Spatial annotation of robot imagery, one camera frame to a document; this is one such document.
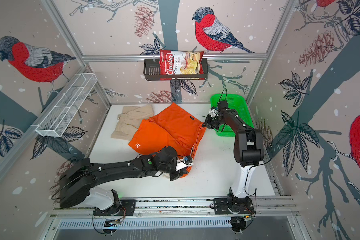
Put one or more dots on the beige shorts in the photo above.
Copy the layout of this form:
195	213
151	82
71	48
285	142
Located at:
128	122

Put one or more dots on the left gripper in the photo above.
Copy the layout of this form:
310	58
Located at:
179	173

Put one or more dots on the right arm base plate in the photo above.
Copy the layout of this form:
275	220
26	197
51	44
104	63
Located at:
239	206

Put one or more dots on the controller board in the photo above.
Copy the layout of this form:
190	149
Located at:
239	224
111	226

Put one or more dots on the white wire mesh shelf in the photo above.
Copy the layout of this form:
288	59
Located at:
69	101

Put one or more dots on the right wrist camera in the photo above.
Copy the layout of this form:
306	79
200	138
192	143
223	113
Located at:
213	112

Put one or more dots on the right controller board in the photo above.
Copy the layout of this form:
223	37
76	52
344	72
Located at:
239	224

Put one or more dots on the green plastic basket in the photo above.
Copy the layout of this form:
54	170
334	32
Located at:
237	103

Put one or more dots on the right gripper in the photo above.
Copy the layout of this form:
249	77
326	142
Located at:
207	123

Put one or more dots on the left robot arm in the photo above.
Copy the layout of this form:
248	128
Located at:
78	183

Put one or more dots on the red cassava chips bag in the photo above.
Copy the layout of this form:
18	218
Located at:
181	63

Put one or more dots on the orange shorts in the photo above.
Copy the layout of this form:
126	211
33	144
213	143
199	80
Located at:
173	127

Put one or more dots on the aluminium mounting rail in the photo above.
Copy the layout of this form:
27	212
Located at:
186	207

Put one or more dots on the left controller board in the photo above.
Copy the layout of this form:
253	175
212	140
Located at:
111	226

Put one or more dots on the black wall basket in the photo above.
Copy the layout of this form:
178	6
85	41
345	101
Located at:
152	72

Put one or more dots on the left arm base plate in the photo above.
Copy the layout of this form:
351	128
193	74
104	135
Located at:
123	207

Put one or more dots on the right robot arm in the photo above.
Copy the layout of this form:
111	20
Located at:
248	146

